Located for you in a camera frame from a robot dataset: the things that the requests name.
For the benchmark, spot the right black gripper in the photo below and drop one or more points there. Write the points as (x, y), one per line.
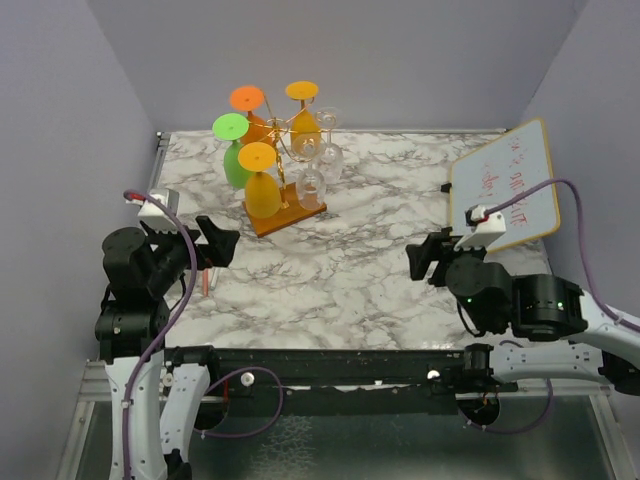
(437, 246)

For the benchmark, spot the yellow plastic glass front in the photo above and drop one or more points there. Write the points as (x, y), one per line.
(303, 122)

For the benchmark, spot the black metal base frame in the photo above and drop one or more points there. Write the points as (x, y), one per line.
(260, 382)

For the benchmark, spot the yellow plastic glass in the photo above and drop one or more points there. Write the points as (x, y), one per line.
(262, 197)
(303, 122)

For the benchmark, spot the gold wire glass rack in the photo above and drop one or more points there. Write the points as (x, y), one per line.
(285, 172)

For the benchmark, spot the yellow plastic glass back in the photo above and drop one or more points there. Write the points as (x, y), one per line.
(262, 197)

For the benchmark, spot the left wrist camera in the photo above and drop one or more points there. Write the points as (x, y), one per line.
(154, 217)

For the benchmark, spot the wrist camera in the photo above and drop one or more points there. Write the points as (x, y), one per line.
(154, 217)
(486, 228)

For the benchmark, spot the pink pen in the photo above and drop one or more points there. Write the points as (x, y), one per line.
(205, 282)

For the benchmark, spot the orange plastic wine glass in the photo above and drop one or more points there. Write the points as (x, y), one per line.
(248, 99)

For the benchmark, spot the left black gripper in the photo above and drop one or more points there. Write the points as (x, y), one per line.
(220, 245)

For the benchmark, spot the small whiteboard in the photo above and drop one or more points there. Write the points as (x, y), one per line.
(495, 173)

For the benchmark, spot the clear wine glass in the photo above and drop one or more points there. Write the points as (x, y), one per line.
(310, 184)
(330, 161)

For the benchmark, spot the green plastic wine glass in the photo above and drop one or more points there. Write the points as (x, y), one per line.
(232, 127)

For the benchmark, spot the white green pen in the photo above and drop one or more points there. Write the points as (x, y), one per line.
(213, 278)

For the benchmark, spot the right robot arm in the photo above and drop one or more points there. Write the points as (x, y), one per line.
(570, 338)

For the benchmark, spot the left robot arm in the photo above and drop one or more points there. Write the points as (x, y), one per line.
(151, 437)

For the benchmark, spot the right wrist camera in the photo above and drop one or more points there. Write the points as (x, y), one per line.
(486, 228)

